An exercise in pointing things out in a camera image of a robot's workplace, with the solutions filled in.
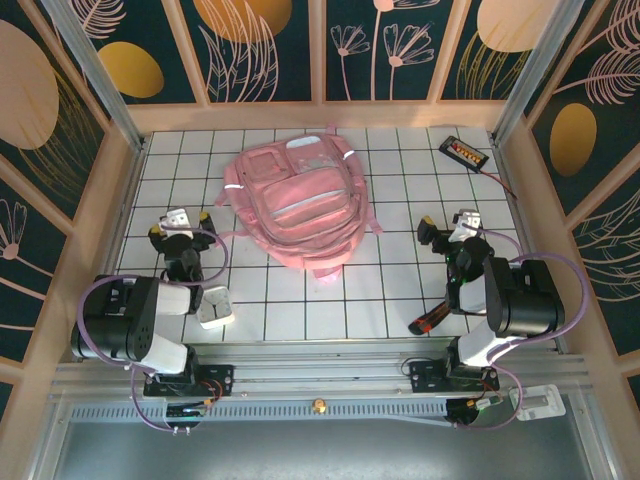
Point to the pink backpack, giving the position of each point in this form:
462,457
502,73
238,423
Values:
300,200

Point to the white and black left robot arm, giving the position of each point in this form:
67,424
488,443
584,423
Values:
115,320

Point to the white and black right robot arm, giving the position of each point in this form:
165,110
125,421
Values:
525,295

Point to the white square alarm clock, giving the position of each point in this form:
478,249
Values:
217,310

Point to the black battery charger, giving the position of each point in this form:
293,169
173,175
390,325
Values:
462,151

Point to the small white plastic box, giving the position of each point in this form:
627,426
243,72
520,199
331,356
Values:
537,402

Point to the brass knob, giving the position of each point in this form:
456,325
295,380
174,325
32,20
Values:
318,406

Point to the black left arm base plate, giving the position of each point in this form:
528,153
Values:
220,380

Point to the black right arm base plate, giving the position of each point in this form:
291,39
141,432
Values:
425,377

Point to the aluminium frame post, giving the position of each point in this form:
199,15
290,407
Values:
100,85
530,75

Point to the aluminium mounting rail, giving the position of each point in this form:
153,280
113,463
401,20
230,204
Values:
320,377

